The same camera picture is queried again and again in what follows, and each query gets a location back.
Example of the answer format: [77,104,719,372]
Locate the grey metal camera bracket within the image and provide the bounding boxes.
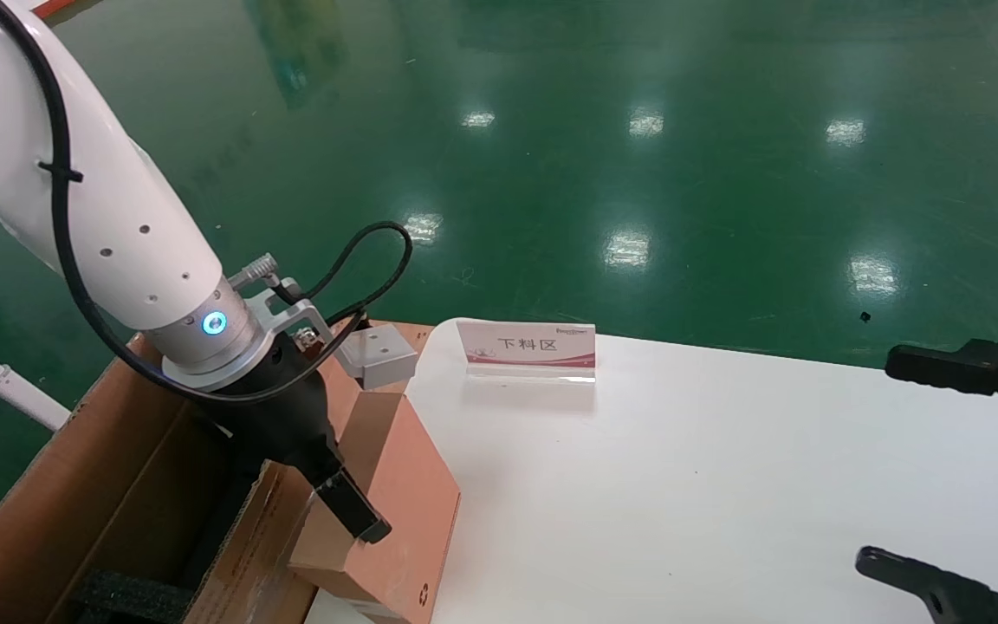
[230,251,335,356]

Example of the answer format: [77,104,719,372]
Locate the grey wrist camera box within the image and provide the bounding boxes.
[334,323,419,391]

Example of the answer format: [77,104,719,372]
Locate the clear acrylic sign, pink stripe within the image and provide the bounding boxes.
[456,319,597,384]

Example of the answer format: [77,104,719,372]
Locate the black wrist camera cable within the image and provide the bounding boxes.
[0,0,413,408]

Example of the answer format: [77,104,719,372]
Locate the black foam insert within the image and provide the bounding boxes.
[75,568,192,624]

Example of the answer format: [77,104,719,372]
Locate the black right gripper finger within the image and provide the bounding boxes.
[855,546,998,624]
[885,338,998,432]

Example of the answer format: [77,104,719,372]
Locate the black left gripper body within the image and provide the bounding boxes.
[196,334,344,491]

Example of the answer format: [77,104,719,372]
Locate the small cardboard box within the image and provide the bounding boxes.
[289,351,462,624]

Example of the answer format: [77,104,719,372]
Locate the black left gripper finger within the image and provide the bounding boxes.
[313,468,393,545]

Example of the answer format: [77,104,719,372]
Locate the large cardboard box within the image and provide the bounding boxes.
[0,334,344,624]

